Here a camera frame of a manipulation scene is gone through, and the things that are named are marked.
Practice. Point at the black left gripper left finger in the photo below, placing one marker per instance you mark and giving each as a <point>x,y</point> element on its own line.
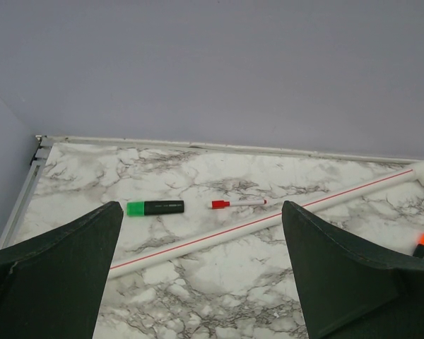
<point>51,285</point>

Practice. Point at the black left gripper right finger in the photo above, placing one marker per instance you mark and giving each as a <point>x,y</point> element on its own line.
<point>349,287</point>

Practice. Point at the white PVC pipe frame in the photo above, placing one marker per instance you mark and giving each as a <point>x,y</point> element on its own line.
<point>414,172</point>

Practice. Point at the green and black highlighter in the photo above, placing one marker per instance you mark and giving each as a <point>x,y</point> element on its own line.
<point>144,208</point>

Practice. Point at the red and white marker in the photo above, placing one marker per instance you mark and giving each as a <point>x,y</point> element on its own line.
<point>221,204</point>

